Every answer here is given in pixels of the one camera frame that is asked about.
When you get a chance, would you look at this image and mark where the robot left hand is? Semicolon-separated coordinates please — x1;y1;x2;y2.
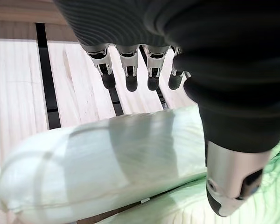
53;0;280;218

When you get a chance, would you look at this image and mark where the wooden crate rail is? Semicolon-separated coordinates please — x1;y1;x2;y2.
0;0;81;43

